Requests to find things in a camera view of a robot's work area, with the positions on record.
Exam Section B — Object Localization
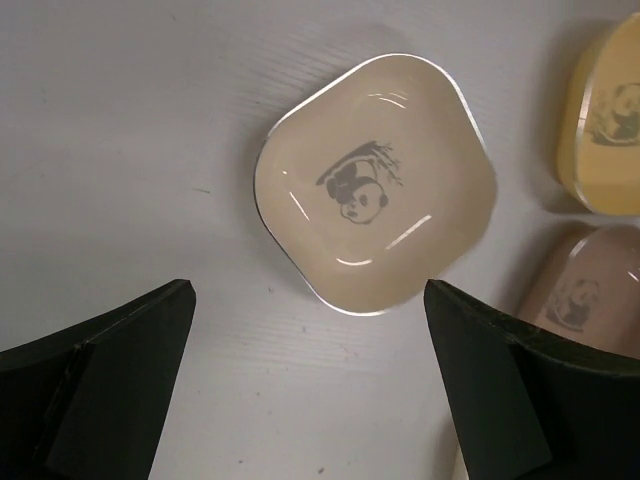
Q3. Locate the yellow panda plate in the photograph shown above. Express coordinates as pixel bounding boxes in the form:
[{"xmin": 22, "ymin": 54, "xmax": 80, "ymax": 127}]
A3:
[{"xmin": 556, "ymin": 12, "xmax": 639, "ymax": 216}]

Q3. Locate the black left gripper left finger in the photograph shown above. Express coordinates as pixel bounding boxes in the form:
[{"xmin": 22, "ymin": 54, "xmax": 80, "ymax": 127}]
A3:
[{"xmin": 1, "ymin": 280, "xmax": 196, "ymax": 479}]

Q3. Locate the cream panda plate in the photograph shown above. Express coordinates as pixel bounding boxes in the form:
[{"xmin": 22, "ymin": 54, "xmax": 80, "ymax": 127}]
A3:
[{"xmin": 253, "ymin": 53, "xmax": 497, "ymax": 316}]

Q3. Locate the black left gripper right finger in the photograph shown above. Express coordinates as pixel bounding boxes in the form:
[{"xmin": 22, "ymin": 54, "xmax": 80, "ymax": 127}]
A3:
[{"xmin": 424, "ymin": 280, "xmax": 639, "ymax": 479}]

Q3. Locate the brown panda plate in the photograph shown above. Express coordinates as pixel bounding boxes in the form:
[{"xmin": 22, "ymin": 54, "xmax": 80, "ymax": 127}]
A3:
[{"xmin": 517, "ymin": 224, "xmax": 639, "ymax": 359}]

